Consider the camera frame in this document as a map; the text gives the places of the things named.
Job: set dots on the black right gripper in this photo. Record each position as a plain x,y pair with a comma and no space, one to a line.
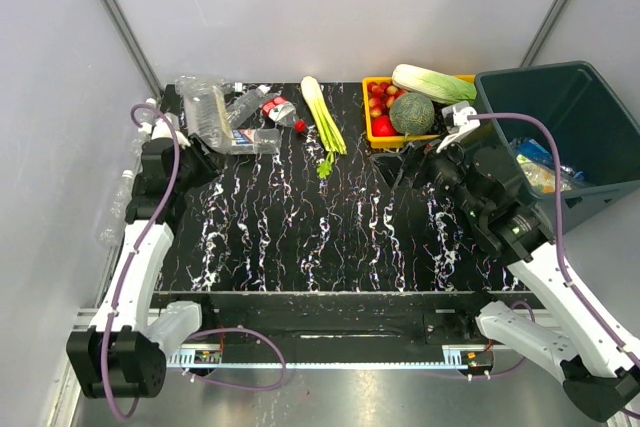
391,165

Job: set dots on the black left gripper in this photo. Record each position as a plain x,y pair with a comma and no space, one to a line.
211,168

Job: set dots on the clear ribbed bottle white cap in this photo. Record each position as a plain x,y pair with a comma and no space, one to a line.
206,116

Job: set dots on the clear bottle blue red label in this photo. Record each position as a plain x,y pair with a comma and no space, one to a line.
253,142

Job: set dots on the blue label crushed bottle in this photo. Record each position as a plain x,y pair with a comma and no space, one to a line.
528,150

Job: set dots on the large clear square bottle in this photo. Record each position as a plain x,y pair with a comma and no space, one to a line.
541,178

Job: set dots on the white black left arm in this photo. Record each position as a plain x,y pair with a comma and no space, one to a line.
135,272

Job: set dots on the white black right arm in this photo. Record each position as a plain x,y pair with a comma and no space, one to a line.
593,357

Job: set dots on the dark green plastic bin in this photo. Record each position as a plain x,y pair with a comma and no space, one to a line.
594,131

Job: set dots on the yellow plastic tray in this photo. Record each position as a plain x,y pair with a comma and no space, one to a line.
386,142

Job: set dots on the red apple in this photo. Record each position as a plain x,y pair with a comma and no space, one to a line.
382,126

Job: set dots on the green netted melon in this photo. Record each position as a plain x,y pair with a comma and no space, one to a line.
412,114

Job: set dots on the celery stalk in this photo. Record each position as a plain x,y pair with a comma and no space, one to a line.
329,133

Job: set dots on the clear crushed bottle middle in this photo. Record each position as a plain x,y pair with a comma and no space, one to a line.
246,105

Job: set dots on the clear bottle back row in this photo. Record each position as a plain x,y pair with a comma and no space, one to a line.
200,84

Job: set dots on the napa cabbage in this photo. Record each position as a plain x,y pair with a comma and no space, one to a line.
439,87

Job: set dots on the red label crushed bottle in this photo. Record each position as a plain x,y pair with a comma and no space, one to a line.
283,113

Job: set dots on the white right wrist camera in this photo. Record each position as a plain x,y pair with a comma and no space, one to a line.
460,121

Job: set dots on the aluminium frame post left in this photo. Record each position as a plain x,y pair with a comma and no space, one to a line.
131,43

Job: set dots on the aluminium frame post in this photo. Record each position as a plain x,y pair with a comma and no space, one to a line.
544,31
131,43

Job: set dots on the aluminium front rail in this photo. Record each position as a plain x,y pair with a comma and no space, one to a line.
203,349

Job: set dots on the aluminium frame post right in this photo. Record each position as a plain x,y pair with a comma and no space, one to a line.
544,31

